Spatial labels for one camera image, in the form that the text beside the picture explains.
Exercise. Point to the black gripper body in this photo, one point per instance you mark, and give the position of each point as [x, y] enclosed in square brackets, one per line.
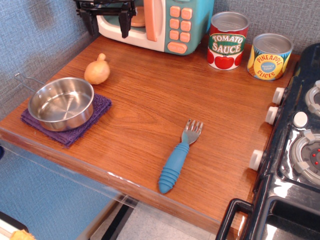
[106, 7]

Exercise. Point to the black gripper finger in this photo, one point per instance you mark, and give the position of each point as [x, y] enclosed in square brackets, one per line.
[90, 22]
[125, 18]

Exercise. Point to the orange toy chicken drumstick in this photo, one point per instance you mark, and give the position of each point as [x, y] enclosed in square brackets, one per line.
[97, 71]

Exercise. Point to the teal toy microwave oven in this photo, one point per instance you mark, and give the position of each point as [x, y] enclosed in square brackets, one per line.
[170, 26]

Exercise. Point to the purple folded cloth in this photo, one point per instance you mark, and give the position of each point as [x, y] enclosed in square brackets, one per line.
[101, 105]

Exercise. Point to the stainless steel pot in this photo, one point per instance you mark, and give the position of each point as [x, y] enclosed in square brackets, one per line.
[62, 104]

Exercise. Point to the tomato sauce can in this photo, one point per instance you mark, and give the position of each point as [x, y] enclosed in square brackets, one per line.
[226, 41]

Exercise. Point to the pineapple slices can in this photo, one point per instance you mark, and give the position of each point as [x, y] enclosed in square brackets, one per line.
[269, 56]

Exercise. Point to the white stove knob rear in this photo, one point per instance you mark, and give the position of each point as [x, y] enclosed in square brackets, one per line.
[278, 95]

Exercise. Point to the white stove knob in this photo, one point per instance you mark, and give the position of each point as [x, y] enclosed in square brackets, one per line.
[278, 95]
[271, 115]
[255, 159]

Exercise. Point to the white stove knob middle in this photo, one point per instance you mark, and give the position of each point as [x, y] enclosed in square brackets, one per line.
[271, 115]

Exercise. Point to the white stove knob front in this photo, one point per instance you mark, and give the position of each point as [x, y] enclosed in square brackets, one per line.
[255, 159]

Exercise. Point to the orange object bottom left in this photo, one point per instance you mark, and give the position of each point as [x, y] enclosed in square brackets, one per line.
[21, 235]

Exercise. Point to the black toy stove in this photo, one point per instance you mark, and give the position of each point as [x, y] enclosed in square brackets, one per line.
[286, 193]

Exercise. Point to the blue handled fork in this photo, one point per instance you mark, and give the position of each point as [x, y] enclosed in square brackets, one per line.
[173, 166]

